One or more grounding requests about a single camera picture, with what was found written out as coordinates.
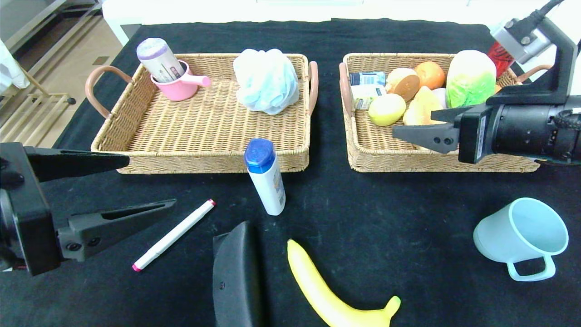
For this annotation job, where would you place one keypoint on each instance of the black curved plastic object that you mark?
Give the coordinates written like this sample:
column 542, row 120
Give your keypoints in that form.
column 236, row 281

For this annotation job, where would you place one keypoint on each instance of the pale pink onion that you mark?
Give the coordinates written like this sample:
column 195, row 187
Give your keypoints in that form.
column 441, row 96

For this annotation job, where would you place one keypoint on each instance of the wooden rolling rack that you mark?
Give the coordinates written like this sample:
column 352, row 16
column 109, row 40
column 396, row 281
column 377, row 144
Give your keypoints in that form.
column 50, row 96

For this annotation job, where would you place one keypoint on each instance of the green white napa cabbage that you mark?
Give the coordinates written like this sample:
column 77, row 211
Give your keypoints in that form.
column 470, row 77

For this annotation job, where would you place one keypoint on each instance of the small blue labelled bottle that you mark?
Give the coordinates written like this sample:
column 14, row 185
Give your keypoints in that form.
column 366, row 78

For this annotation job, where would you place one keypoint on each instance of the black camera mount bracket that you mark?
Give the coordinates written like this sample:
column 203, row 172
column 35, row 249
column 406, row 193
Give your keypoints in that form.
column 565, row 59

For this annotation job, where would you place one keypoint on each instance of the white hanging cloth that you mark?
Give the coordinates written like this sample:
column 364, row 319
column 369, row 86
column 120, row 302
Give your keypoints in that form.
column 9, row 68

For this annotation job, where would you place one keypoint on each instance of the pink round bun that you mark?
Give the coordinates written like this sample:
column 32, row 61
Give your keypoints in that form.
column 403, row 85

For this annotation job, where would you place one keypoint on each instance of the pink plastic cup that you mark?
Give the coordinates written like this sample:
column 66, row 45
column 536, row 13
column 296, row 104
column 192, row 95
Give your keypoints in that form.
column 181, row 88

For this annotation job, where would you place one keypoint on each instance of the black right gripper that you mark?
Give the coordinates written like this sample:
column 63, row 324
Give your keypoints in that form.
column 474, row 133

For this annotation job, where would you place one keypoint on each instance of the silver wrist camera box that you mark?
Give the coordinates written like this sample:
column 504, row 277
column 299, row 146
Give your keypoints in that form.
column 519, row 41

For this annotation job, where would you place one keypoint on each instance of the yellow lemon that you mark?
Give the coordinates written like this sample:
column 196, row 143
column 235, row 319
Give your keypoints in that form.
column 386, row 109

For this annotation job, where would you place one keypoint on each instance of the light blue bath loofah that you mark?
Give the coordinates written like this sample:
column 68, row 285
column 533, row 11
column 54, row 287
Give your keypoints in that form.
column 265, row 81

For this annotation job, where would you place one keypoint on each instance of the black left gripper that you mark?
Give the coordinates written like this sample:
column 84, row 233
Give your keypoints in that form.
column 28, row 217

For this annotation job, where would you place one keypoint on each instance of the white marker pink ends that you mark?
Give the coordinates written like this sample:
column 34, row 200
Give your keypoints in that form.
column 174, row 234

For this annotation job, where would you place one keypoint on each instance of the wicker basket with food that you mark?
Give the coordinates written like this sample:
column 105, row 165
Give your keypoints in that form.
column 386, row 156

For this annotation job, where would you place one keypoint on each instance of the black table cloth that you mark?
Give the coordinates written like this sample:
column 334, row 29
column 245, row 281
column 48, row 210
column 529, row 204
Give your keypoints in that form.
column 91, row 299

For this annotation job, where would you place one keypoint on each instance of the grey metal shelf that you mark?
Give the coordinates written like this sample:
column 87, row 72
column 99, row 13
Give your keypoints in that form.
column 27, row 18

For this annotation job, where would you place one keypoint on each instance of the wicker basket with toiletries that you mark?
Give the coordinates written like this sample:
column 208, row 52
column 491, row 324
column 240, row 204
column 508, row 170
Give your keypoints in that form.
column 204, row 122

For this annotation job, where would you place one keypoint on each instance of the large orange fruit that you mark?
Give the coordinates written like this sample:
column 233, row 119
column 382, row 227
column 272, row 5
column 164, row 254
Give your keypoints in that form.
column 431, row 75

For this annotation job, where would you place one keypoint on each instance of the purple capped bottle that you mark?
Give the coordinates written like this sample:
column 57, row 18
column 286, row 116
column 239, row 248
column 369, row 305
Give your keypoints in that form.
column 159, row 59

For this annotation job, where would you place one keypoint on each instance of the yellow banana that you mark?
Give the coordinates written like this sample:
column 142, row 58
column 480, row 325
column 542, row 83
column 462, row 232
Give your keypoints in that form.
column 313, row 281

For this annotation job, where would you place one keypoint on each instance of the white bottle blue cap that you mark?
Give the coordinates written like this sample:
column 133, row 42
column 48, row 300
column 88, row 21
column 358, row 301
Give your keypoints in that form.
column 270, row 186

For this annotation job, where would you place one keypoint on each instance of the red soda can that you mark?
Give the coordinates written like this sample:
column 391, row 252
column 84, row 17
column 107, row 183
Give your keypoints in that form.
column 499, row 56

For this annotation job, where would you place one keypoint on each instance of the golden bread loaf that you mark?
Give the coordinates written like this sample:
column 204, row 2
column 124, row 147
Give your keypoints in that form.
column 420, row 109

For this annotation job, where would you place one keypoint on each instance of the white juice carton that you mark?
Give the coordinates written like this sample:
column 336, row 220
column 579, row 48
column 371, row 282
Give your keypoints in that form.
column 361, row 97

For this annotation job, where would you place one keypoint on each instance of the light teal mug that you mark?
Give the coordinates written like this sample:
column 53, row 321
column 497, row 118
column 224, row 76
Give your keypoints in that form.
column 522, row 231

